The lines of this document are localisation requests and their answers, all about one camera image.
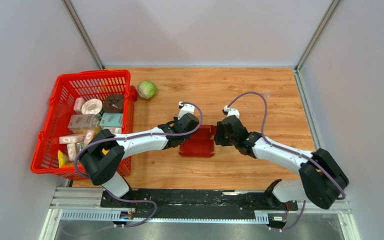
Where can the red paper box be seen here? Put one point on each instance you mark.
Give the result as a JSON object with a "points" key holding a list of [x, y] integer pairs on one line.
{"points": [[201, 144]]}

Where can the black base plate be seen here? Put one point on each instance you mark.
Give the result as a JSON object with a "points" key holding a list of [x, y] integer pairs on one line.
{"points": [[198, 203]]}

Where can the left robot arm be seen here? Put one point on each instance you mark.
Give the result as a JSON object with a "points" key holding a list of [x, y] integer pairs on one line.
{"points": [[102, 156]]}

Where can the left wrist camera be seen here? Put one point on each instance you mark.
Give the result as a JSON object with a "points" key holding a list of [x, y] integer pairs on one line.
{"points": [[185, 108]]}

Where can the green cabbage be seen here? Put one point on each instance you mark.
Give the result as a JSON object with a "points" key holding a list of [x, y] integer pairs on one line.
{"points": [[146, 89]]}

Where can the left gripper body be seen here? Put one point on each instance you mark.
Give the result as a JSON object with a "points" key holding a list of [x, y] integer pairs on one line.
{"points": [[184, 137]]}

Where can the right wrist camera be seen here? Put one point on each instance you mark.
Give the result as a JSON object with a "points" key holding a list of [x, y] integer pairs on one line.
{"points": [[230, 111]]}

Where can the pink tape roll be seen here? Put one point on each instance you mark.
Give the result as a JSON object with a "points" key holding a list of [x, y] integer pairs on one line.
{"points": [[93, 106]]}

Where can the teal box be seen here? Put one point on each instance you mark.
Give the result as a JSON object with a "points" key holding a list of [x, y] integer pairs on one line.
{"points": [[111, 120]]}

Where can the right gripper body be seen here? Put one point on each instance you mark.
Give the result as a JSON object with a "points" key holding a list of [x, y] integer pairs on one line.
{"points": [[222, 139]]}

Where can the red pepper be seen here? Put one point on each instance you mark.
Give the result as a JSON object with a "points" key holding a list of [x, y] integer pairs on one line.
{"points": [[134, 93]]}

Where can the orange yellow snack bag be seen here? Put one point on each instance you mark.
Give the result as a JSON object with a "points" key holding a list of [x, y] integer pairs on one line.
{"points": [[63, 160]]}

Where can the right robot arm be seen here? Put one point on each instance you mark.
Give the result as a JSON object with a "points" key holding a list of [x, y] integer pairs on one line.
{"points": [[321, 182]]}

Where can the pink box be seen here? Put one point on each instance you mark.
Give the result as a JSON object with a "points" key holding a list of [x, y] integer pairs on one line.
{"points": [[83, 121]]}

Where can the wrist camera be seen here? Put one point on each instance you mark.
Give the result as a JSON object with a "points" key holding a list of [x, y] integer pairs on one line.
{"points": [[185, 108], [230, 111]]}

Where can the aluminium frame rail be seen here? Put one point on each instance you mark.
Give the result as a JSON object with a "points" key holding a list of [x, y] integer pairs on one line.
{"points": [[80, 203]]}

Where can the brown round cake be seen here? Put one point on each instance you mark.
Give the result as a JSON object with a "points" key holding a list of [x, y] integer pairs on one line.
{"points": [[114, 103]]}

